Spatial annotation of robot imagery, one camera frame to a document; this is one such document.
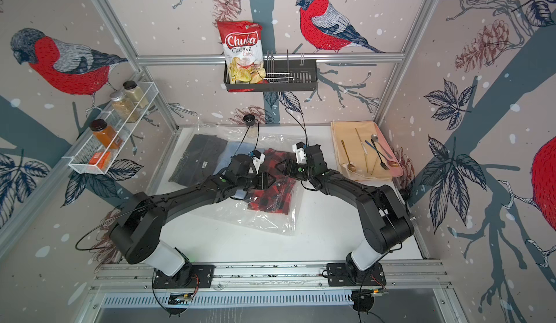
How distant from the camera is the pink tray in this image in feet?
3.36

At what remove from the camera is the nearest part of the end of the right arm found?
2.35 feet

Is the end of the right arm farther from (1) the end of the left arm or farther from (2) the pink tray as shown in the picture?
(2) the pink tray
